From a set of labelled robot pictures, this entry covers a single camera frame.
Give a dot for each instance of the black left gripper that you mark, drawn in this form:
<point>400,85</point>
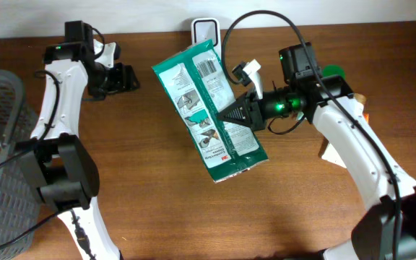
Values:
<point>122,77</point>

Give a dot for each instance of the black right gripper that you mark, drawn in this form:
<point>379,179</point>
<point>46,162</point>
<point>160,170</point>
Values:
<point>248,105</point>

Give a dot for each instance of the green 3M gloves packet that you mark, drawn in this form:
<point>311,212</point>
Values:
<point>195,83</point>

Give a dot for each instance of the green lidded jar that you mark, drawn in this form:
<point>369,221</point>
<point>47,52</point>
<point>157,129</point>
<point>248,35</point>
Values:
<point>333,70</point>

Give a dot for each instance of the white cream tube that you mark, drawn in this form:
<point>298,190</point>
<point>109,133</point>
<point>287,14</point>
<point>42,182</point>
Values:
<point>327,151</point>

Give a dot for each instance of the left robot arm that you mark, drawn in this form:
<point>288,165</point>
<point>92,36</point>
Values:
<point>59,170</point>

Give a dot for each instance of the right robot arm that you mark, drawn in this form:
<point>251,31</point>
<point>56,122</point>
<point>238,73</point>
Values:
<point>388,228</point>

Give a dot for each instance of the grey plastic mesh basket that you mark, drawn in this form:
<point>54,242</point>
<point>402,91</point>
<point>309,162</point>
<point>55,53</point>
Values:
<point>18,209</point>

